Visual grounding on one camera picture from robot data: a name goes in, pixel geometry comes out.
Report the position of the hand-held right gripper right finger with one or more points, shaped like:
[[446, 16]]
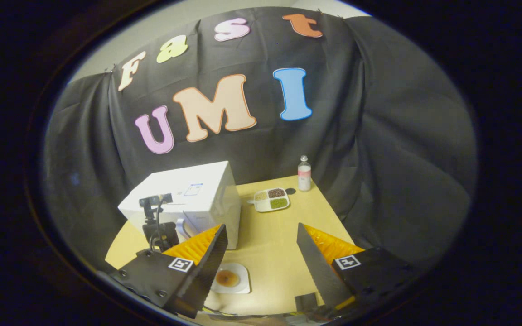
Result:
[[317, 267]]

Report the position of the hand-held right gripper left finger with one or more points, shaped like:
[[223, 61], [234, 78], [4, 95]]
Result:
[[209, 267]]

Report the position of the white microwave oven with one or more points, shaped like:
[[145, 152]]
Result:
[[206, 203]]

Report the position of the white square plate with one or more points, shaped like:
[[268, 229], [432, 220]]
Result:
[[244, 287]]

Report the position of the white divided tray of beans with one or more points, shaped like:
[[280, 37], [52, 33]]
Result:
[[272, 200]]

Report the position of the clear bottle with pink label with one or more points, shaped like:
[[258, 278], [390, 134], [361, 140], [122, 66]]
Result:
[[304, 176]]

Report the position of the black backdrop cloth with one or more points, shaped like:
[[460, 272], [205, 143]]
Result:
[[379, 136]]

